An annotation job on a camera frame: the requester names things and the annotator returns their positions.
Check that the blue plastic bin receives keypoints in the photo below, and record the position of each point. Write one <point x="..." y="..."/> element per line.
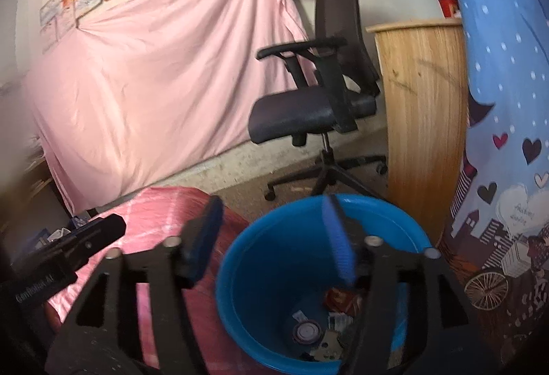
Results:
<point x="274" y="263"/>

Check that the row of white wall papers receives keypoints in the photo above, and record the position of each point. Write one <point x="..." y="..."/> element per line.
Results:
<point x="64" y="17"/>

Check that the white paper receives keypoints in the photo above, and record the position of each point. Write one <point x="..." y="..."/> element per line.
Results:
<point x="340" y="320"/>

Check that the wooden cabinet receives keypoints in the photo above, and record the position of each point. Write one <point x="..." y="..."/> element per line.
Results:
<point x="422" y="122"/>

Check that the beige phone case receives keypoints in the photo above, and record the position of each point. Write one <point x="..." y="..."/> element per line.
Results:
<point x="326" y="348"/>

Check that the blue printed cloth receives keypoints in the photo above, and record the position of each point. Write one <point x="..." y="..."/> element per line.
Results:
<point x="506" y="79"/>

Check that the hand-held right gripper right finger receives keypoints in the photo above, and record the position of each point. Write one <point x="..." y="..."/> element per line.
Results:
<point x="339" y="242"/>

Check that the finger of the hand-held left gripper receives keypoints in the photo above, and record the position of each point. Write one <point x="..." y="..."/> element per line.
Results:
<point x="94" y="235"/>

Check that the pink round container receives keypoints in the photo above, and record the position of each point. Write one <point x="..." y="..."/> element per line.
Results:
<point x="307" y="332"/>

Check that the wooden shelf with papers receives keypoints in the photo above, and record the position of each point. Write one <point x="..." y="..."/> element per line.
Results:
<point x="30" y="177"/>

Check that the pink backdrop sheet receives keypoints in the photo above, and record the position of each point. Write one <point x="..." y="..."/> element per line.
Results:
<point x="150" y="79"/>

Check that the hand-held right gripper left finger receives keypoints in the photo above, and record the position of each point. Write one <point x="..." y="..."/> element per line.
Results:
<point x="201" y="237"/>

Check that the black office chair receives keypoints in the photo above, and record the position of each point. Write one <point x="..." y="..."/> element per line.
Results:
<point x="300" y="113"/>

